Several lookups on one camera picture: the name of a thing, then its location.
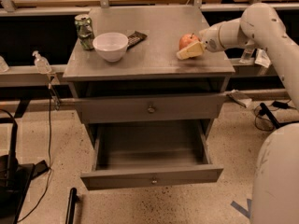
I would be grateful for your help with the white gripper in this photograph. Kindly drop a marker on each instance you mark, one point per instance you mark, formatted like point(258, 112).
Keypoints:
point(211, 40)

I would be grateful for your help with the red apple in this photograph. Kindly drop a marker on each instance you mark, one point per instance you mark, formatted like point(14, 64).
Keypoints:
point(186, 40)

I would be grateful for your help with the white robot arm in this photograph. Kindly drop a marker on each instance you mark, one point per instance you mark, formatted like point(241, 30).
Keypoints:
point(275, 193)

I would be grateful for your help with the grey upper closed drawer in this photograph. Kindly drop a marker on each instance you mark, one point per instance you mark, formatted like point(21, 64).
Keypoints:
point(149, 107)

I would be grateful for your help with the grey open lower drawer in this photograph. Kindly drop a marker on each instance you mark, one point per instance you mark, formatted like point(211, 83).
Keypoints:
point(149, 154)

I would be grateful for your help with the clear water bottle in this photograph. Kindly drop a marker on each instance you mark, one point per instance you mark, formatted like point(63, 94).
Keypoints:
point(246, 55)

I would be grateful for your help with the white wipes packet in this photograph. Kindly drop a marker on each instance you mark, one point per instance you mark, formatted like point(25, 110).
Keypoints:
point(262, 58)

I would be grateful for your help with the white bowl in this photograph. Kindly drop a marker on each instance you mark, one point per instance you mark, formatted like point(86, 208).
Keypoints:
point(111, 46)

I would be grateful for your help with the black chair leg right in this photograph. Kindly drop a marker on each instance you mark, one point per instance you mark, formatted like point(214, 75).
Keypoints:
point(265, 111)

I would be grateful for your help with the green soda can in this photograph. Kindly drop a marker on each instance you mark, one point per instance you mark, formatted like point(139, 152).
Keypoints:
point(84, 28)

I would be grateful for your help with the clear sanitizer pump bottle left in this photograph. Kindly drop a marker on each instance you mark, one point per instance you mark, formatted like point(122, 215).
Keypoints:
point(41, 63)

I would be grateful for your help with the blue tape cross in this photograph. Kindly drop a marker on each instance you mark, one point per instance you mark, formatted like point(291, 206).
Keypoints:
point(245, 211)

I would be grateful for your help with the black bar on floor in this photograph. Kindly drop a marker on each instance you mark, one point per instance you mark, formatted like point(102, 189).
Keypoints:
point(73, 199)

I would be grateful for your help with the black stand base left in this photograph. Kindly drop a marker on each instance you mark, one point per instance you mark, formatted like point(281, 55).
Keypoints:
point(15, 178)

